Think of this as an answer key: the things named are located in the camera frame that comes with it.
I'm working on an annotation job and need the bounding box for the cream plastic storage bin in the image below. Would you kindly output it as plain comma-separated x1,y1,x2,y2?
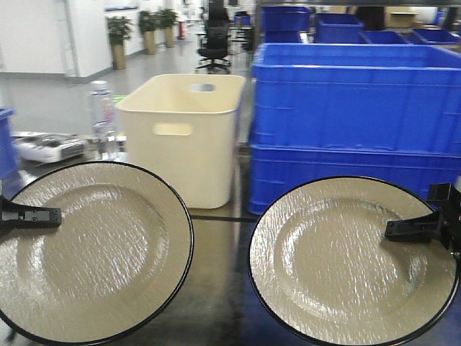
116,74,246,209

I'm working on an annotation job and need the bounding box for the large blue upper crate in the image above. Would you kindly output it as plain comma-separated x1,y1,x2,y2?
251,43,460,155

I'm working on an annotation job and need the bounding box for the large blue lower crate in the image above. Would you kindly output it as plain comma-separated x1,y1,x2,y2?
248,143,460,215

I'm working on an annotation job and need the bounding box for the large blue crate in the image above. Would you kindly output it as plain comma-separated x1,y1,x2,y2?
251,43,460,155
248,143,460,215

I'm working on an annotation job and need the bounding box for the white device on table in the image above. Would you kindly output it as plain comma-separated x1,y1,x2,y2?
14,133,87,164

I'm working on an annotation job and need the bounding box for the cream plate black rim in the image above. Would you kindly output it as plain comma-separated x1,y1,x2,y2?
1,161,194,345
249,177,460,345

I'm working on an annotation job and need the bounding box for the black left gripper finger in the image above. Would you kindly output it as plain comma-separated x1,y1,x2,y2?
1,196,62,236

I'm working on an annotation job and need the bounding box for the potted plant gold pot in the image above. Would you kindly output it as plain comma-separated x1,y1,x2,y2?
106,16,133,70

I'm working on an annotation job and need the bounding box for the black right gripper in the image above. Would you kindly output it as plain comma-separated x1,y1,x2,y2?
385,183,460,258

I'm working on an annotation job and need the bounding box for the clear plastic water bottle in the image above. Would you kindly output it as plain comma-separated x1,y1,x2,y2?
88,80,118,160

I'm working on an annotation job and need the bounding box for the black office chair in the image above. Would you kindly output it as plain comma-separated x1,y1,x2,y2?
194,7,231,74

